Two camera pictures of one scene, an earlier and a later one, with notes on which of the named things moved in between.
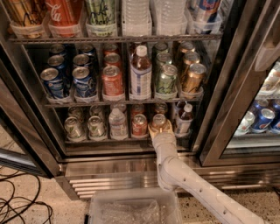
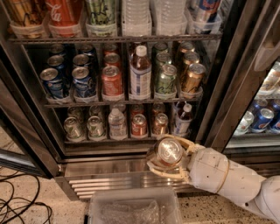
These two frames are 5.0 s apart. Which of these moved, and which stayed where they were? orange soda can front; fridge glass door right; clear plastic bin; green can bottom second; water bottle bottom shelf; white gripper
Moved: white gripper; orange soda can front
Stayed: fridge glass door right; clear plastic bin; green can bottom second; water bottle bottom shelf
